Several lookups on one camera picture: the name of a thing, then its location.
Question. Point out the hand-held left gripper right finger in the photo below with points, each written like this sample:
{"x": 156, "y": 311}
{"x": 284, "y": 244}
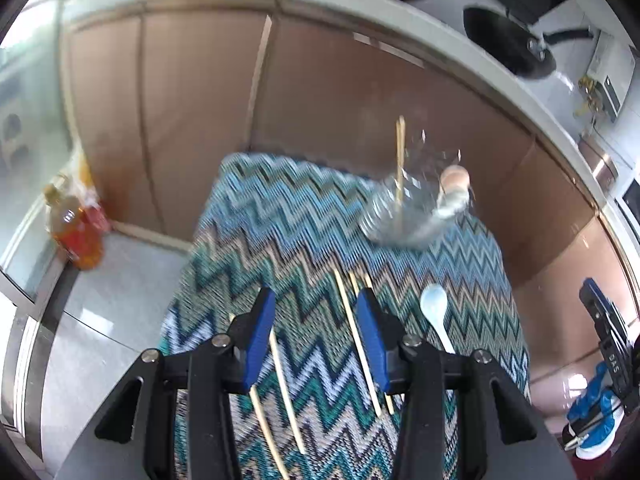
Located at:
{"x": 372, "y": 347}

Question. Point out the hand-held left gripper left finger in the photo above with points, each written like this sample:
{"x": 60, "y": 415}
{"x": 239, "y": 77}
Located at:
{"x": 261, "y": 342}

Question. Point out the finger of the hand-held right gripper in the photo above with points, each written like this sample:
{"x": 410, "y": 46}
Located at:
{"x": 597, "y": 310}

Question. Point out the wooden chopstick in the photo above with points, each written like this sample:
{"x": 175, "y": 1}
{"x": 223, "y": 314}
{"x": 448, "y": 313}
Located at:
{"x": 290, "y": 400}
{"x": 400, "y": 150}
{"x": 267, "y": 430}
{"x": 350, "y": 320}
{"x": 353, "y": 282}

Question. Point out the white ceramic spoon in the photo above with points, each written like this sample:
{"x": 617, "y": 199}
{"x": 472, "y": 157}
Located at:
{"x": 432, "y": 302}

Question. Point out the light blue ceramic spoon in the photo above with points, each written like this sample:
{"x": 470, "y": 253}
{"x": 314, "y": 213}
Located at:
{"x": 450, "y": 205}

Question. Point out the pink ceramic spoon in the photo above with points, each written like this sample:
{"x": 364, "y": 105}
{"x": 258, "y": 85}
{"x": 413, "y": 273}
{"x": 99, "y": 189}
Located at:
{"x": 455, "y": 177}

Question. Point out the white and blue sneaker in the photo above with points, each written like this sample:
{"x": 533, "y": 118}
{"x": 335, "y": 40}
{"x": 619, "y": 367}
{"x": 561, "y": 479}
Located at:
{"x": 597, "y": 442}

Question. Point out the zigzag patterned woven cloth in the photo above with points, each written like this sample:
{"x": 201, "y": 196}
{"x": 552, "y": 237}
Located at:
{"x": 300, "y": 240}

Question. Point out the cooking oil bottle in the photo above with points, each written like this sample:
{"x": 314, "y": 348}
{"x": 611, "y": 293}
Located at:
{"x": 75, "y": 232}

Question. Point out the brass pipe valves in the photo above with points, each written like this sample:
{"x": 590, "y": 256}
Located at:
{"x": 587, "y": 87}

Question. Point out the white water heater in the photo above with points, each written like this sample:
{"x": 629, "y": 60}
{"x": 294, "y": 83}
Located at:
{"x": 607, "y": 70}

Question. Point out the copper kitchen base cabinet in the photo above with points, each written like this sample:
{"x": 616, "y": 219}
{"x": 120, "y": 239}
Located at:
{"x": 200, "y": 110}

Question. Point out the sliding glass door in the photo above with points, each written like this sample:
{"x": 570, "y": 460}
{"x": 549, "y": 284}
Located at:
{"x": 20, "y": 240}

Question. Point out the black wok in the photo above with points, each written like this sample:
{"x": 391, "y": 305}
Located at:
{"x": 505, "y": 40}

